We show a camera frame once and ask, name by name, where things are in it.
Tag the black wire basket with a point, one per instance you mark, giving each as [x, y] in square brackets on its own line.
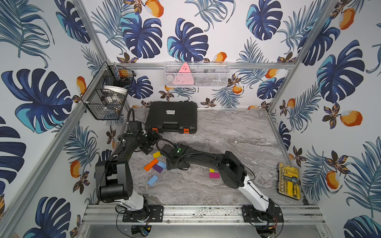
[103, 104]

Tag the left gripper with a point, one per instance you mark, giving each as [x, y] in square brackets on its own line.
[150, 141]

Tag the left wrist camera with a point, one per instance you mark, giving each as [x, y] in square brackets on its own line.
[135, 127]

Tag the black plastic tool case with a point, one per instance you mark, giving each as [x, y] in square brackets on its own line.
[178, 117]

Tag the yellow screwdriver bit set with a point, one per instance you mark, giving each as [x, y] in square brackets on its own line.
[289, 184]

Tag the dark purple block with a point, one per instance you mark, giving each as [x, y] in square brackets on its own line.
[158, 168]

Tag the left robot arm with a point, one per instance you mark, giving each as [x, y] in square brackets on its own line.
[114, 182]

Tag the orange block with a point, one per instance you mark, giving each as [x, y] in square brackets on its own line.
[151, 164]

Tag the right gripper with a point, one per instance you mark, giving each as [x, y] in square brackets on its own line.
[169, 165]

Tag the magenta block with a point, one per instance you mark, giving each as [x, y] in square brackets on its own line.
[214, 175]

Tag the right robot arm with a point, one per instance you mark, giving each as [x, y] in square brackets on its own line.
[232, 172]

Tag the pink triangle item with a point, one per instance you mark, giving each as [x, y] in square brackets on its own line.
[184, 76]

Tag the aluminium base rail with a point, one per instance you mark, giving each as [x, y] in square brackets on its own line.
[207, 215]

